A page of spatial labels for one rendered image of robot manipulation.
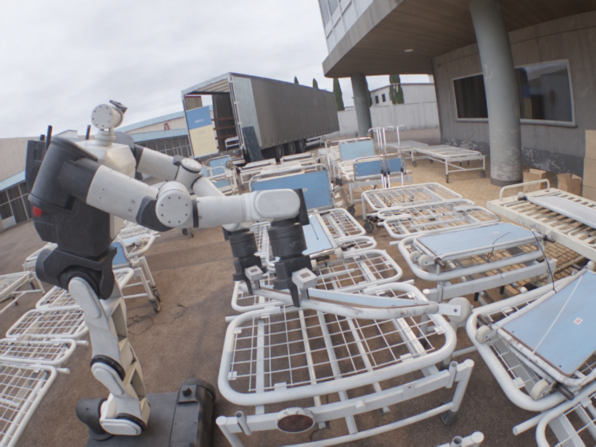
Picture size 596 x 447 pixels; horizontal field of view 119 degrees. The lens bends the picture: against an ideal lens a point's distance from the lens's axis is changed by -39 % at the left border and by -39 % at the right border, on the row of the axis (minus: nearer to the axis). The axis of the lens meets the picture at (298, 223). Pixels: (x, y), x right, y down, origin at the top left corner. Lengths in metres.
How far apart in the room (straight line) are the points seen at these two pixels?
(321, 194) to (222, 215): 2.05
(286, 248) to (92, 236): 0.52
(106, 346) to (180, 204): 0.66
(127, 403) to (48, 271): 0.62
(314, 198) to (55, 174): 2.30
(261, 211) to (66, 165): 0.44
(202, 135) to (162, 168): 10.90
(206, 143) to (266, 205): 11.29
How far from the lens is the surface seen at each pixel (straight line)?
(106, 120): 0.81
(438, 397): 1.55
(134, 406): 1.32
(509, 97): 5.30
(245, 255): 0.95
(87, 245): 0.85
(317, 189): 2.63
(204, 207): 0.64
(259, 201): 0.64
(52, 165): 0.65
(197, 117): 12.02
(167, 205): 0.59
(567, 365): 1.03
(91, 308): 0.96
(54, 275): 1.02
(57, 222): 0.85
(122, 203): 0.62
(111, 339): 1.06
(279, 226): 0.68
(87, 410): 1.54
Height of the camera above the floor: 1.25
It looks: 18 degrees down
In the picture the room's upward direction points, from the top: 10 degrees counter-clockwise
